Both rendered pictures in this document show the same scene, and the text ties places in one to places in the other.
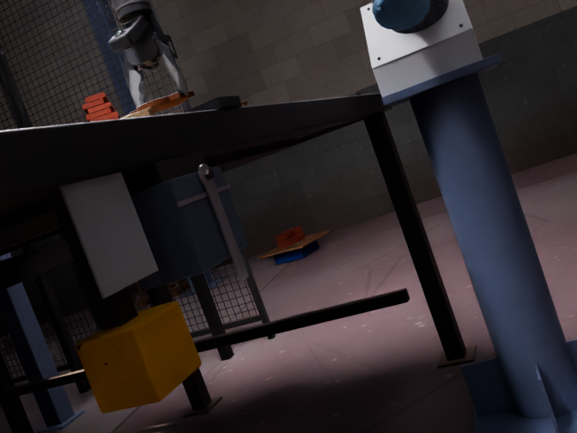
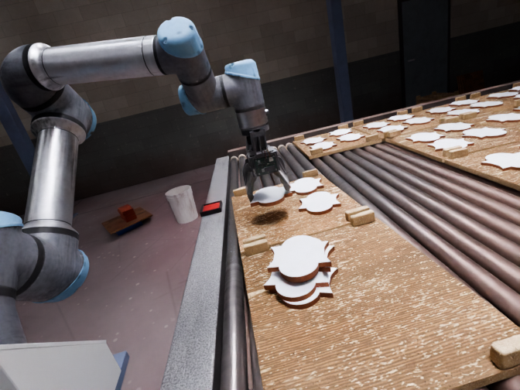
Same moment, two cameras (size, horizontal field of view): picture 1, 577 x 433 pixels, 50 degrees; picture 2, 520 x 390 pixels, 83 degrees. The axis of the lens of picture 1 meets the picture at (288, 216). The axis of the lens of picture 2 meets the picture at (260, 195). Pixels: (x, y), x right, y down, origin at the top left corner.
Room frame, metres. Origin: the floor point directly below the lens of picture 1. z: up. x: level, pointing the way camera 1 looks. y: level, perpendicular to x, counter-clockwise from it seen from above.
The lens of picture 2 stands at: (2.00, -0.17, 1.31)
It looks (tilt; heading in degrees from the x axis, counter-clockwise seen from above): 21 degrees down; 157
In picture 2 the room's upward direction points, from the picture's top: 14 degrees counter-clockwise
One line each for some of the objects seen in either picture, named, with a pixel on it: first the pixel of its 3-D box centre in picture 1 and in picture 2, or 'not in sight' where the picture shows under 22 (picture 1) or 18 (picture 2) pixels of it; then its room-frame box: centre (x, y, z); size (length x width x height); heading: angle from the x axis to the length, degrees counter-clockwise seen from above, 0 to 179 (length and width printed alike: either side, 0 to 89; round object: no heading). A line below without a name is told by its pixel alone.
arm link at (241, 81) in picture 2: not in sight; (244, 86); (1.32, 0.15, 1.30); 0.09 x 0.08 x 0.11; 63
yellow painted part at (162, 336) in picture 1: (114, 288); not in sight; (0.66, 0.20, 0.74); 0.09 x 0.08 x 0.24; 157
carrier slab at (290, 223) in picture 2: not in sight; (289, 206); (1.26, 0.24, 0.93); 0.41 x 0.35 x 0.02; 160
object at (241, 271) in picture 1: (186, 228); not in sight; (0.82, 0.13, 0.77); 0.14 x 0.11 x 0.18; 157
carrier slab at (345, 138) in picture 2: not in sight; (331, 138); (0.77, 0.84, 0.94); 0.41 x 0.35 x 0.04; 157
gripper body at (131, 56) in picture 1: (145, 39); (260, 150); (1.32, 0.15, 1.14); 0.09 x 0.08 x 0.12; 160
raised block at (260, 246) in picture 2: not in sight; (256, 247); (1.43, 0.04, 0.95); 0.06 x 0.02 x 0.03; 70
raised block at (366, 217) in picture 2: not in sight; (362, 217); (1.52, 0.29, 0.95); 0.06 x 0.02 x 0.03; 70
